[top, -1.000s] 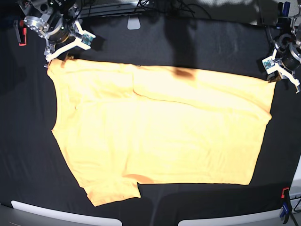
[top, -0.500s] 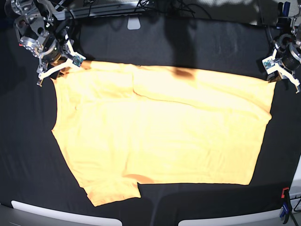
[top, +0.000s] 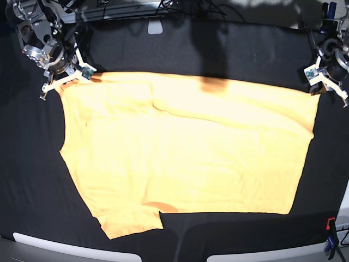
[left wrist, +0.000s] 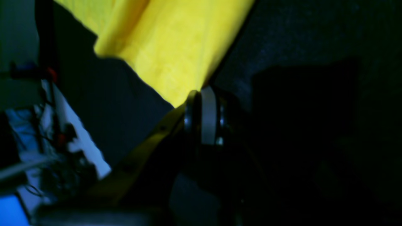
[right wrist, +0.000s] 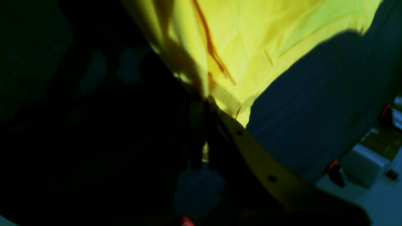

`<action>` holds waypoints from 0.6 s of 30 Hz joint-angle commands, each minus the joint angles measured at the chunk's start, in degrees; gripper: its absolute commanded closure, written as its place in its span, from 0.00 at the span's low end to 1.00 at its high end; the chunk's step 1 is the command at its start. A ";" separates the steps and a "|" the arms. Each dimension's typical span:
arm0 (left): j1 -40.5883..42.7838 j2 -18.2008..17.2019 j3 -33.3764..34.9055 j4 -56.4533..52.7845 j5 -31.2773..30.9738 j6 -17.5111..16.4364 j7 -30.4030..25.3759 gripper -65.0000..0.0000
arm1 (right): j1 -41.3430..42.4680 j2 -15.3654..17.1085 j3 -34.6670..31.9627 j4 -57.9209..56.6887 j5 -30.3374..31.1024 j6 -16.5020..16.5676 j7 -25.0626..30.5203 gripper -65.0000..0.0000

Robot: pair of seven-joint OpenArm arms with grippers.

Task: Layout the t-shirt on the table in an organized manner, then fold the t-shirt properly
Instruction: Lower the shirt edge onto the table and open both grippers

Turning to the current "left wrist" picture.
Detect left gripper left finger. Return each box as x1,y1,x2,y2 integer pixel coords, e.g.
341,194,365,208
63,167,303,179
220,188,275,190
85,105,186,204

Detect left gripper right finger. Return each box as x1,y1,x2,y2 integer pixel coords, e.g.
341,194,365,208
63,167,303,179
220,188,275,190
184,86,270,226

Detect black table cloth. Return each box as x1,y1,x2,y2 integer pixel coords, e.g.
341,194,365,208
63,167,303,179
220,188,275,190
35,0,401,226

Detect black cable bundle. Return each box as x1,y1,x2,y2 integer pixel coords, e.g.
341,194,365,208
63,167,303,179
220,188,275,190
0,104,98,207

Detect yellow t-shirt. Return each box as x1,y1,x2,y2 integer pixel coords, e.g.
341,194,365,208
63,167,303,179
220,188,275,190
57,0,254,107

